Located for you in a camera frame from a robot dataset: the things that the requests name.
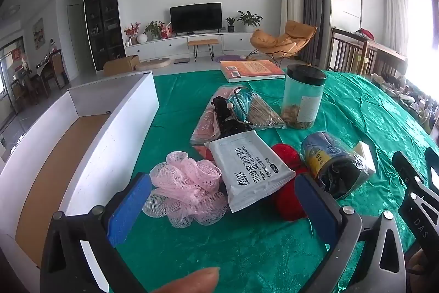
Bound person's left hand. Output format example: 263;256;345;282
151;266;221;293

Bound white sheer curtain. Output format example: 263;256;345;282
382;0;417;57

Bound teal striped pouch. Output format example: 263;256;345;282
227;86;256;124

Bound white door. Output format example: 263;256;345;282
66;5;85;79

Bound framed wall painting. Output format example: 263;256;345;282
32;18;45;50

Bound white wipes packet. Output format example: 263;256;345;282
205;130;297;214

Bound purple rug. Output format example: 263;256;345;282
214;54;247;62

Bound orange lounge chair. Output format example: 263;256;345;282
247;20;318;67

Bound white storage box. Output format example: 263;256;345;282
0;71;160;293

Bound beige packet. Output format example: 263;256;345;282
247;94;287;130

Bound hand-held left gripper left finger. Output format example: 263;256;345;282
39;172;153;293

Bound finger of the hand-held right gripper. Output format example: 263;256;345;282
424;147;439;177
392;150;435;201

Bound clear jar with black lid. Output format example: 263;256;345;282
280;65;327;131

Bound small cream box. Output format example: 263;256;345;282
353;141;373;173

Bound white television cabinet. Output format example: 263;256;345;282
123;32;256;61

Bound pink red paper packet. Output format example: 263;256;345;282
190;85;247;160

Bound bushy green plant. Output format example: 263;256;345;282
144;21;164;40

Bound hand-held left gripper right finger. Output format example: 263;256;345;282
294;173;407;293

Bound red flowers in vase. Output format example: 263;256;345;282
124;22;142;47

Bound person's right hand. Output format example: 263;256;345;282
406;247;439;280

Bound large potted plant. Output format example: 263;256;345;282
237;10;263;33

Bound black small device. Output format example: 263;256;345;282
210;96;254;139

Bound red yarn ball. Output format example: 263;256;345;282
271;143;311;221

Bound dark wooden chair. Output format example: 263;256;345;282
329;27;369;76

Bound beige floor cushion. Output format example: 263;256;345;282
135;58;171;71

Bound black television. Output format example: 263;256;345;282
170;2;223;37

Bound green tablecloth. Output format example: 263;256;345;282
110;68;433;293

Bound wooden stool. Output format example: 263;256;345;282
187;38;219;62

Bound black display cabinet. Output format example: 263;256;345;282
83;0;126;72

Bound pink mesh bath sponge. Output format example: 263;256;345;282
142;152;230;229

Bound cardboard box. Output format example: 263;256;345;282
103;54;140;77

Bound orange book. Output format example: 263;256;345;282
219;60;286;83

